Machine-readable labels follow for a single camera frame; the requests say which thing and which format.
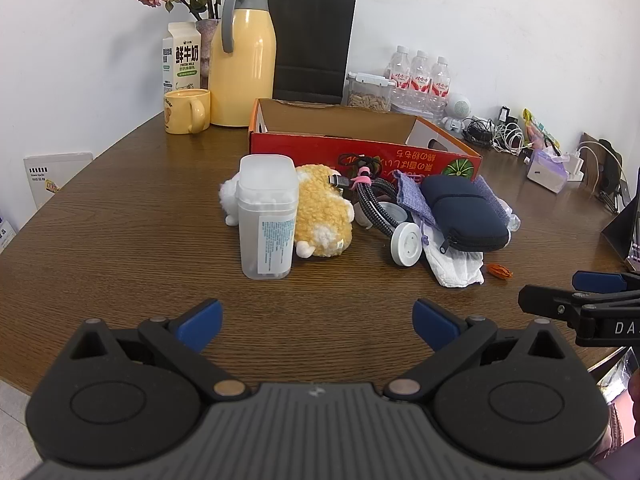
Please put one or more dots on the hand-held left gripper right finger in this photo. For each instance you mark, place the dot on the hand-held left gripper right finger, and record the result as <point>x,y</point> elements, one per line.
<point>432,322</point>

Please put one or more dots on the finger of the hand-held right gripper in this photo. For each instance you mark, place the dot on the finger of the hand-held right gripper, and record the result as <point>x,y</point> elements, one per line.
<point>547,301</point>
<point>597,281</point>

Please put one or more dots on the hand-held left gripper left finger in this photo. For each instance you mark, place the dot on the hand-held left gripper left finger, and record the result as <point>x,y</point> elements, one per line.
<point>200,321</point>

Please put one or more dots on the white plastic bag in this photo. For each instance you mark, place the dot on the white plastic bag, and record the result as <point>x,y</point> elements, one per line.
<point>455,266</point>

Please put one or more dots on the dark blue zip pouch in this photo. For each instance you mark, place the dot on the dark blue zip pouch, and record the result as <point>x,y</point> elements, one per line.
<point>465,215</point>

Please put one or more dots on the clear cotton swab container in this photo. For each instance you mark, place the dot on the clear cotton swab container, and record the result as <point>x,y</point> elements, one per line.
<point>265,220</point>

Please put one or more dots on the purple knitted cloth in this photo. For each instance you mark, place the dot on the purple knitted cloth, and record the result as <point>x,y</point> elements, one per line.
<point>412,195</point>

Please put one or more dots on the yellow white plush toy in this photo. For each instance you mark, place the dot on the yellow white plush toy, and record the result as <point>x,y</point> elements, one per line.
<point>320,210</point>

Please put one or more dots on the red cardboard box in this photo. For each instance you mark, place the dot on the red cardboard box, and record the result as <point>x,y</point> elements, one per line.
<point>300,147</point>

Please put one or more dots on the crinkled plastic bag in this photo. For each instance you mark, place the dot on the crinkled plastic bag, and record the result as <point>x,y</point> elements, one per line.
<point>617,377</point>

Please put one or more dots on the small orange wrapper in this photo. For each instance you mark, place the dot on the small orange wrapper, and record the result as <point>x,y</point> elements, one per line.
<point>500,271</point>

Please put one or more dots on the white charger plug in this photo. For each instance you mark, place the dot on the white charger plug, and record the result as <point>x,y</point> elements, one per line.
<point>577,170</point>

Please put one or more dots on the purple tissue box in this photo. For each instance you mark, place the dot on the purple tissue box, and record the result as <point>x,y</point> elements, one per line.
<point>547,170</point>

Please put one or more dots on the brown wooden stand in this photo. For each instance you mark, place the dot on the brown wooden stand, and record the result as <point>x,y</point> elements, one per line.
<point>592,157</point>

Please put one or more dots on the colourful snack packet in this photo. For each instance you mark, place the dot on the colourful snack packet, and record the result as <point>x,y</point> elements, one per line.
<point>537,127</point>

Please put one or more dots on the black power adapter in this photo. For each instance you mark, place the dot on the black power adapter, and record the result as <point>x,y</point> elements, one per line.
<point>506,115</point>

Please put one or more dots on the white book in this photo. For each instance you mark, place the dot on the white book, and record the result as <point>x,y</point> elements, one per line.
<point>55,175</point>

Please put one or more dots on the yellow mug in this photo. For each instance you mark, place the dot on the yellow mug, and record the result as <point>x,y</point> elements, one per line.
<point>182,112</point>

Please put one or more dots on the white blue printed box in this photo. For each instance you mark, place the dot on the white blue printed box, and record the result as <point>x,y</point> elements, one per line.
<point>5,235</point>

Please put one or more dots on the white robot figure speaker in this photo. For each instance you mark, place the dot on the white robot figure speaker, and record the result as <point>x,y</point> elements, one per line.
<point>456,107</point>

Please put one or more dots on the clear seed container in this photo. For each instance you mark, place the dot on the clear seed container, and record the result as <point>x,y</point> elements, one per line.
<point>369,95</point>

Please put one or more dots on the clear water bottle red label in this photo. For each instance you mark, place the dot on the clear water bottle red label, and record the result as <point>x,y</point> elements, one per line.
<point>421,77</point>
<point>441,82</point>
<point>400,72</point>

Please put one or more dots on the yellow thermos jug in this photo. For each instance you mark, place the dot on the yellow thermos jug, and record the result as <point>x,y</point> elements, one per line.
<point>245,70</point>

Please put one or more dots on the white milk carton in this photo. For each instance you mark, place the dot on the white milk carton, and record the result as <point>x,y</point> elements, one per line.
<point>182,57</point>

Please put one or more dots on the pink glass vase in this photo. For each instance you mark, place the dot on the pink glass vase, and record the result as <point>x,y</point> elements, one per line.
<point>205,42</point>

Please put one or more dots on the black paper bag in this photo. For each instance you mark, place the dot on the black paper bag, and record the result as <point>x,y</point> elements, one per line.
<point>310,45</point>

